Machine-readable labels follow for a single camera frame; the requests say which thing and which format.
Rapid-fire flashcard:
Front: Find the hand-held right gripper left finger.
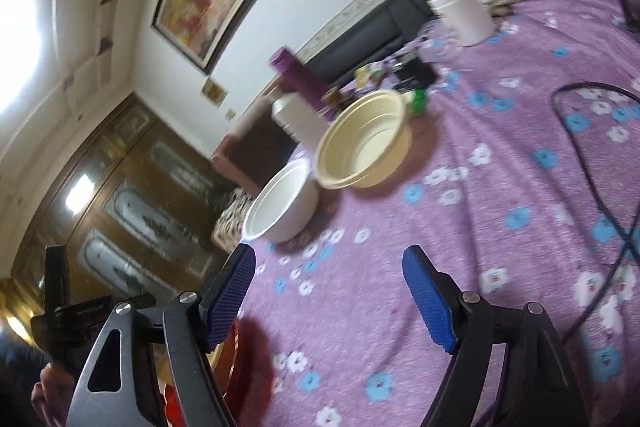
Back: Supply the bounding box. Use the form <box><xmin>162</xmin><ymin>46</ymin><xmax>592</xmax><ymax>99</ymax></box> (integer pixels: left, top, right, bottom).
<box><xmin>65</xmin><ymin>243</ymin><xmax>257</xmax><ymax>427</ymax></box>

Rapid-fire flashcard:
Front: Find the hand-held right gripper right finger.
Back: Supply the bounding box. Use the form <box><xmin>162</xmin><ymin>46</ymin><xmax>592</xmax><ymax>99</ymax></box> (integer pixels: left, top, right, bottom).
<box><xmin>402</xmin><ymin>245</ymin><xmax>574</xmax><ymax>427</ymax></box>

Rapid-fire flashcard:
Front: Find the red plate with round label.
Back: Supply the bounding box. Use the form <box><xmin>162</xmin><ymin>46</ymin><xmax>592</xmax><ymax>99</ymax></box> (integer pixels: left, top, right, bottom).
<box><xmin>207</xmin><ymin>317</ymin><xmax>278</xmax><ymax>427</ymax></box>

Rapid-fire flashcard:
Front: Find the person's left hand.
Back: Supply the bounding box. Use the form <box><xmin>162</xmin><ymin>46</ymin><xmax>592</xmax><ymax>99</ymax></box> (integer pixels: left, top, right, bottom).
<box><xmin>31</xmin><ymin>361</ymin><xmax>77</xmax><ymax>427</ymax></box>

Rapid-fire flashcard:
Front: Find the dark blue padded jacket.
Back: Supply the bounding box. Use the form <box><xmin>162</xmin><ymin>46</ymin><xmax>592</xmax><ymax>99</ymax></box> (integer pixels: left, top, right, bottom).
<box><xmin>0</xmin><ymin>327</ymin><xmax>48</xmax><ymax>370</ymax></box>

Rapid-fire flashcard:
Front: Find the patterned beige bag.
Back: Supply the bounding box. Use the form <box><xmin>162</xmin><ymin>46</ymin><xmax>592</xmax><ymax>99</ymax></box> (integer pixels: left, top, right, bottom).
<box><xmin>210</xmin><ymin>187</ymin><xmax>253</xmax><ymax>253</ymax></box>

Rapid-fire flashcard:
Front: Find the wooden glass-door cabinet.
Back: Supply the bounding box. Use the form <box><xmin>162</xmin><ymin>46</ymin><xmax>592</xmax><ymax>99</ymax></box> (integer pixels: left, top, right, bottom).
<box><xmin>0</xmin><ymin>91</ymin><xmax>236</xmax><ymax>323</ymax></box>

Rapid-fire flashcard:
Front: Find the brown armchair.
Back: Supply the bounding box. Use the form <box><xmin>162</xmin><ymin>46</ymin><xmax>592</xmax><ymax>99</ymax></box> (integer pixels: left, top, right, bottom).
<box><xmin>211</xmin><ymin>84</ymin><xmax>301</xmax><ymax>192</ymax></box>

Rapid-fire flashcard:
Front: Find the white plastic bottle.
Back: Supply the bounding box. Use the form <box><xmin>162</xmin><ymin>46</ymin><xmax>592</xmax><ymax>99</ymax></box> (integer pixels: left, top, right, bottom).
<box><xmin>270</xmin><ymin>93</ymin><xmax>331</xmax><ymax>148</ymax></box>

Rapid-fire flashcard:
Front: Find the small black device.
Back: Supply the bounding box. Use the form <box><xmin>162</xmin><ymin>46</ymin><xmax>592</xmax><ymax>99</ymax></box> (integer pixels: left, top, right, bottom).
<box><xmin>392</xmin><ymin>57</ymin><xmax>441</xmax><ymax>94</ymax></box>

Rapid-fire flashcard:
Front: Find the snack packet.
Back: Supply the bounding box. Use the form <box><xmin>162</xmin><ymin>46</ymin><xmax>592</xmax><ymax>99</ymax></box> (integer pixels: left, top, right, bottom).
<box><xmin>354</xmin><ymin>63</ymin><xmax>396</xmax><ymax>88</ymax></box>

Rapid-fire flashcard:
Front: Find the purple thermos flask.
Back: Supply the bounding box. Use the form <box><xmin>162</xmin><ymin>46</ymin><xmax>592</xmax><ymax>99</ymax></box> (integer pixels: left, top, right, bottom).
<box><xmin>269</xmin><ymin>47</ymin><xmax>336</xmax><ymax>118</ymax></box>

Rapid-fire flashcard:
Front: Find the black leather sofa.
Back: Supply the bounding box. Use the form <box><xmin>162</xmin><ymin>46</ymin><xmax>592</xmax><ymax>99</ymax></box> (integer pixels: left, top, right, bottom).
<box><xmin>297</xmin><ymin>0</ymin><xmax>547</xmax><ymax>95</ymax></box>

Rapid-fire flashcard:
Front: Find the white plastic jar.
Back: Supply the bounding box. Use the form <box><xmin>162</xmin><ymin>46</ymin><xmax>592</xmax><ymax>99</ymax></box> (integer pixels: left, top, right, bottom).
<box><xmin>425</xmin><ymin>0</ymin><xmax>496</xmax><ymax>48</ymax></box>

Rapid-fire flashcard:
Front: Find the small gold wall plaque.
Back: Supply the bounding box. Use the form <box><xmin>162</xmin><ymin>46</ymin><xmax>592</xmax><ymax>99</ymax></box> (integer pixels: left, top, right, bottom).
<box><xmin>201</xmin><ymin>77</ymin><xmax>230</xmax><ymax>106</ymax></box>

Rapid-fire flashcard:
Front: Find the black cable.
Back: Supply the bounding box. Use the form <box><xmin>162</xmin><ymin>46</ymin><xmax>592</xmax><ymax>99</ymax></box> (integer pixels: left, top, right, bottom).
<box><xmin>551</xmin><ymin>81</ymin><xmax>640</xmax><ymax>348</ymax></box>

